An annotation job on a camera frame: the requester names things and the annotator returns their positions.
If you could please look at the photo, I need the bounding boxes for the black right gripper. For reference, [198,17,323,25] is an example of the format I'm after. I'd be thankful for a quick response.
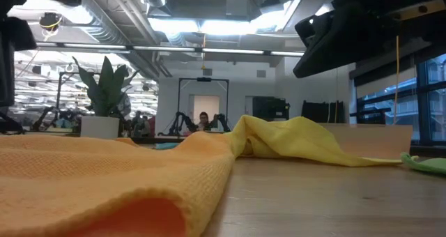
[292,0,446,79]

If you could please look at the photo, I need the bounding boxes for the yellow microfiber towel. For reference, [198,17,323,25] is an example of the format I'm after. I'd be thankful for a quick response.
[224,114,405,168]

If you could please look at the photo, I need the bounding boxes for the orange plastic basket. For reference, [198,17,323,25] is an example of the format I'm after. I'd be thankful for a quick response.
[318,123,414,160]

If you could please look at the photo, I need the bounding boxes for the teal microfiber towel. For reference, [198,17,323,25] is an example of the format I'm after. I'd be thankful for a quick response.
[155,142,180,151]

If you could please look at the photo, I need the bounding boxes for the orange microfiber towel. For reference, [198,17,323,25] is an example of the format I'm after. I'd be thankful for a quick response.
[0,130,238,237]

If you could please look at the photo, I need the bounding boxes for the green microfiber towel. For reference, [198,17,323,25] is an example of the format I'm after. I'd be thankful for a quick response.
[399,151,446,176]

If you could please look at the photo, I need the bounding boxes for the black cases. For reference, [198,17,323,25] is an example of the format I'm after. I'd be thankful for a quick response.
[300,100,346,124]

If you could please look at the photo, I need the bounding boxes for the black cabinet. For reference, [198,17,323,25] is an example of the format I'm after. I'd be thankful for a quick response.
[252,95,291,121]

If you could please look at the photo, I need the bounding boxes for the person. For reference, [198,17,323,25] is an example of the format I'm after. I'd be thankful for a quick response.
[131,110,151,137]
[196,112,213,132]

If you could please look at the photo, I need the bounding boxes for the overhead beam with light strips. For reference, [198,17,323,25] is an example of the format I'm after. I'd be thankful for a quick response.
[34,41,305,57]

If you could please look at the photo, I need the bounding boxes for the green artificial plant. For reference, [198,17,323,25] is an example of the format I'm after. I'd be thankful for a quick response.
[71,55,141,118]

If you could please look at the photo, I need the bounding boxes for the white plant pot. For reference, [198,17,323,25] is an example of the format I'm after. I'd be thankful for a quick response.
[80,116,121,139]

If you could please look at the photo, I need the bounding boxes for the distant black stand frame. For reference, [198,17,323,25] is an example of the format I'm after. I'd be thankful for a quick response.
[176,77,230,133]

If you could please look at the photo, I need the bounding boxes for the black overhead camera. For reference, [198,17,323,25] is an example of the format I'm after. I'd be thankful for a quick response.
[38,12,64,32]

